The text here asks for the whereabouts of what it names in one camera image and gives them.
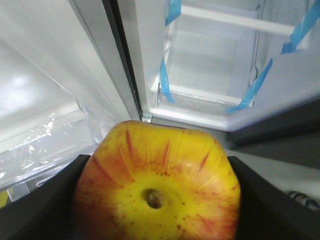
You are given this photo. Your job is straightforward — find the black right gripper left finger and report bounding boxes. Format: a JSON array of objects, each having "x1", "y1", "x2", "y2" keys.
[{"x1": 0, "y1": 154, "x2": 90, "y2": 240}]

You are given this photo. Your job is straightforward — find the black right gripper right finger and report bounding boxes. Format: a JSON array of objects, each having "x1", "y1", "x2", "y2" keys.
[{"x1": 228, "y1": 156, "x2": 320, "y2": 240}]

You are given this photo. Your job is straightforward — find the red yellow apple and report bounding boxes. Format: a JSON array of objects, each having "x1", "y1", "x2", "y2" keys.
[{"x1": 72, "y1": 121, "x2": 241, "y2": 240}]

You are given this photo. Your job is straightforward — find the fridge door white inside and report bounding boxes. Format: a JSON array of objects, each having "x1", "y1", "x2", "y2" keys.
[{"x1": 0, "y1": 0, "x2": 139, "y2": 202}]

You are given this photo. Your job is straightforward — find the dark grey fridge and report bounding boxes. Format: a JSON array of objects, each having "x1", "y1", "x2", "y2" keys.
[{"x1": 104, "y1": 0, "x2": 320, "y2": 145}]

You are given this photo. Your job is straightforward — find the blue tape strip right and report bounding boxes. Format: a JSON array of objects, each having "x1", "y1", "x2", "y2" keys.
[{"x1": 225, "y1": 0, "x2": 320, "y2": 113}]

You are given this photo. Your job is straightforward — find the blue tape strip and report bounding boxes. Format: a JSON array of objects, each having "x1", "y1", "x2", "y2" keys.
[
  {"x1": 225, "y1": 0, "x2": 320, "y2": 113},
  {"x1": 159, "y1": 0, "x2": 182, "y2": 103}
]

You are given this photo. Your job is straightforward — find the blue tape strip left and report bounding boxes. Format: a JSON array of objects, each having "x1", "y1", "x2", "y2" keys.
[{"x1": 159, "y1": 0, "x2": 182, "y2": 103}]

